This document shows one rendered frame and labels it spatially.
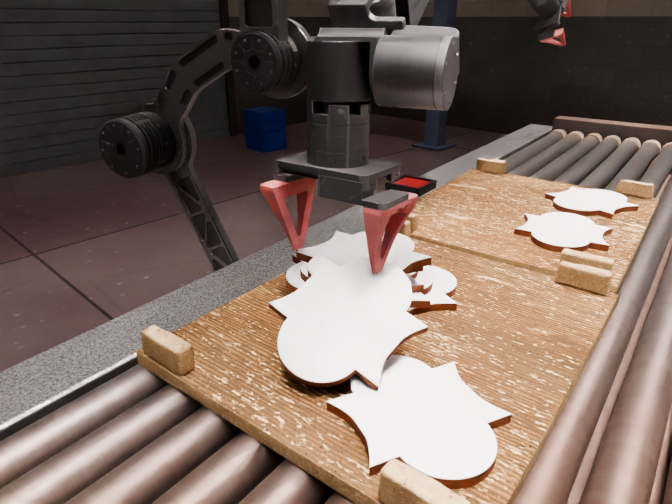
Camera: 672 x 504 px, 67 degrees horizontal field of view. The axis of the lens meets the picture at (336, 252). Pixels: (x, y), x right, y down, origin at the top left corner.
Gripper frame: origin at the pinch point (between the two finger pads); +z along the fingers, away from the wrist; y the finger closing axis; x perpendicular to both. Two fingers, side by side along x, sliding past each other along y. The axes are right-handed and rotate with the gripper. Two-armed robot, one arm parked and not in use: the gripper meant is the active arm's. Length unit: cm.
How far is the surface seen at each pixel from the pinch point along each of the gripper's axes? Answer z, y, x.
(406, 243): 1.6, 2.7, 10.1
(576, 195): 5, 12, 57
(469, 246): 7.0, 4.1, 27.1
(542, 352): 7.9, 19.5, 7.1
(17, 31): -22, -442, 180
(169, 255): 95, -204, 127
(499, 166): 4, -5, 66
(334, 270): 0.9, 1.3, -2.1
